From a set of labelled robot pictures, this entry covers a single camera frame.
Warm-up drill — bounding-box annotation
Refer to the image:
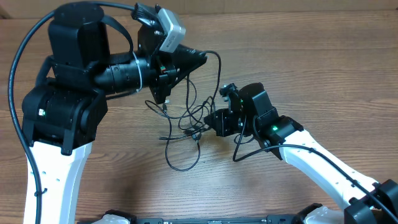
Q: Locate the thin black USB cable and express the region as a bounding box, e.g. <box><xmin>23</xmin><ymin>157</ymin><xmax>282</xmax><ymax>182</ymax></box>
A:
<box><xmin>159</xmin><ymin>50</ymin><xmax>222</xmax><ymax>141</ymax></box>

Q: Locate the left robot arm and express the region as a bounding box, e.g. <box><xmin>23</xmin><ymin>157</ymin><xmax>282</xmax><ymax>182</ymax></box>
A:
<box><xmin>17</xmin><ymin>1</ymin><xmax>207</xmax><ymax>223</ymax></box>

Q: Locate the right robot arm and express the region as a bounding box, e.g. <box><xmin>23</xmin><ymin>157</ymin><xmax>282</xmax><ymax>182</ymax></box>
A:
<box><xmin>205</xmin><ymin>83</ymin><xmax>397</xmax><ymax>223</ymax></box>

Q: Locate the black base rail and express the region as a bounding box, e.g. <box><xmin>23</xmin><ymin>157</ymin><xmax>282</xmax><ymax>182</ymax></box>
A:
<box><xmin>76</xmin><ymin>213</ymin><xmax>354</xmax><ymax>224</ymax></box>

